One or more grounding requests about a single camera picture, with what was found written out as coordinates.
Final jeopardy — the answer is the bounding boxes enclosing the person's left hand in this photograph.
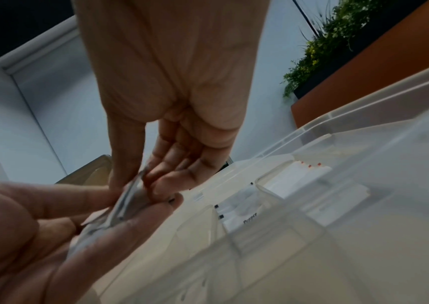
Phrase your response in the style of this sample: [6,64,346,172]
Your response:
[0,181,185,304]

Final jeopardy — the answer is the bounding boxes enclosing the person's right hand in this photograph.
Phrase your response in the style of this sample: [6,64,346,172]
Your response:
[71,0,269,206]

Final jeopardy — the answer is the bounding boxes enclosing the bundle of grey sachets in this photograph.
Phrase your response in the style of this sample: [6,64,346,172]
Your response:
[66,168,176,262]

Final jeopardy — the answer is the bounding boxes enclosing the green artificial plant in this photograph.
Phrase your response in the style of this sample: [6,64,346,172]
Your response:
[282,0,429,99]

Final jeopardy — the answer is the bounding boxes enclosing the white sachets with black print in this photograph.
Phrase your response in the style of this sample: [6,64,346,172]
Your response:
[214,185,268,236]

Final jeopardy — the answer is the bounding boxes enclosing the white sachets with red marks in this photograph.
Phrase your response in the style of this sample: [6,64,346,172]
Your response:
[268,160,333,200]

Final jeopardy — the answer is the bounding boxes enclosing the clear plastic compartment box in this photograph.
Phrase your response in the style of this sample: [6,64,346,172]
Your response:
[96,56,429,304]

